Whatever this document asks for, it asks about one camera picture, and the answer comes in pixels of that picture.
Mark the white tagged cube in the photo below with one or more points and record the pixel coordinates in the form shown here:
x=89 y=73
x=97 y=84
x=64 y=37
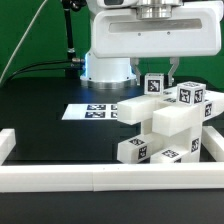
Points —
x=191 y=93
x=154 y=83

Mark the white tag base sheet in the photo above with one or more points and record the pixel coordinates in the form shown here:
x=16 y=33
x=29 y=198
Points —
x=90 y=112

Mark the black camera stand pole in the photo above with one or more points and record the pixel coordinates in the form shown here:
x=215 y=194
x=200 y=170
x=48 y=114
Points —
x=69 y=6

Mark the white chair back frame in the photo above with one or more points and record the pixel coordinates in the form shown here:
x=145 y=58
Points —
x=131 y=111

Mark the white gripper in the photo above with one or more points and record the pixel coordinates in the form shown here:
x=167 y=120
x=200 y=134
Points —
x=193 y=29

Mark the white chair seat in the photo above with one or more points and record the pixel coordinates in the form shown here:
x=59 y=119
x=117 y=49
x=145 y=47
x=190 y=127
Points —
x=176 y=136

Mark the white U-shaped obstacle frame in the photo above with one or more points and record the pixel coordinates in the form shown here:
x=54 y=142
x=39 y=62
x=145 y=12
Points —
x=108 y=177

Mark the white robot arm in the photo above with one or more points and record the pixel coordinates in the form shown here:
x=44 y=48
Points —
x=117 y=72

